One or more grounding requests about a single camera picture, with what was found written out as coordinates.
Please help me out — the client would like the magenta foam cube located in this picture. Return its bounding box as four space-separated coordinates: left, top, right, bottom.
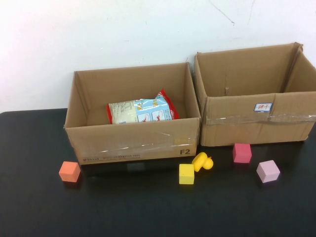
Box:
232 143 252 163

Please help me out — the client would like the light purple foam cube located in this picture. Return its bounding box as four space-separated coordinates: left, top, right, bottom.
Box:
256 159 281 184

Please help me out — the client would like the yellow rubber duck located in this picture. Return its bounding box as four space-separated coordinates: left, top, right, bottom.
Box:
191 152 213 172

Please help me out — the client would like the orange foam cube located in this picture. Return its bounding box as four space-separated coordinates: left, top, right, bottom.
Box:
58 161 81 183

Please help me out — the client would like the cardboard box with blue sticker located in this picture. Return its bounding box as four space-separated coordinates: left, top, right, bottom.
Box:
193 42 316 147

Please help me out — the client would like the large red shrimp chips bag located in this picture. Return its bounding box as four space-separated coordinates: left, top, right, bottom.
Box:
106 87 180 124

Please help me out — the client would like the yellow foam cube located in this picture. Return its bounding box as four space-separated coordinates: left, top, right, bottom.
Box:
178 163 195 185

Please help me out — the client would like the cardboard box marked F2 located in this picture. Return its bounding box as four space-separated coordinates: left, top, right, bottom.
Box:
63 62 201 165

